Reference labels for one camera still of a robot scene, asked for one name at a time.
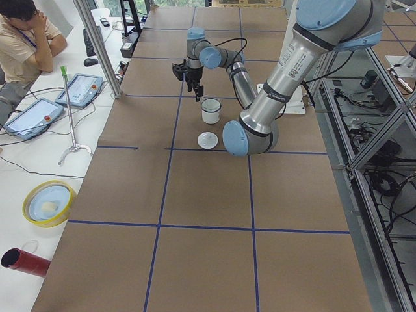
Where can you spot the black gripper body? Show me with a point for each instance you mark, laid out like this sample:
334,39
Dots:
194,75

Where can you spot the clear glass funnel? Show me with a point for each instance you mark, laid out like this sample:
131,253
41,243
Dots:
210,104

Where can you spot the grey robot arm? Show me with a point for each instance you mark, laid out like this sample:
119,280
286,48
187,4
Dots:
320,27

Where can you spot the white enamel mug blue rim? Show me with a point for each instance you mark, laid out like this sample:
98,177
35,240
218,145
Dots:
210,118

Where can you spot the black computer mouse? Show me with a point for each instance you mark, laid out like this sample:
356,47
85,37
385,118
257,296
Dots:
88,62

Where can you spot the black keyboard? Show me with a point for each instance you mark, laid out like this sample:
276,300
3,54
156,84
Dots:
88,44

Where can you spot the far teach pendant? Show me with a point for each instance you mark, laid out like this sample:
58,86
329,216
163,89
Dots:
83,89

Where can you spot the teach pendant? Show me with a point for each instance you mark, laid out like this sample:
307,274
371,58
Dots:
34,120
83,89

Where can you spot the near teach pendant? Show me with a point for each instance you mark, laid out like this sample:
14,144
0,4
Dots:
34,120

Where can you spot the seated person beige shirt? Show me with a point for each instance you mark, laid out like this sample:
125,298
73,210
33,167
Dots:
29,42

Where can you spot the yellow tape roll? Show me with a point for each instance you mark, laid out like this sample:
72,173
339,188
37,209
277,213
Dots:
49,204

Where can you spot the red cylinder bottle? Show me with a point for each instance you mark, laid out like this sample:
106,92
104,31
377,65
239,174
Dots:
20,260

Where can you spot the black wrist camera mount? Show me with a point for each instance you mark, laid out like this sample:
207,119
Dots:
179,71

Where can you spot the metal reacher grabber green handle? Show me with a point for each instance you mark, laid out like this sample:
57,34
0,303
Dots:
75,146

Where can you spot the aluminium frame post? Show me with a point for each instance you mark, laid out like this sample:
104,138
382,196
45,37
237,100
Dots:
99,46

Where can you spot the aluminium frame rack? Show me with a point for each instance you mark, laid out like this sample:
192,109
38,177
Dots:
366,105

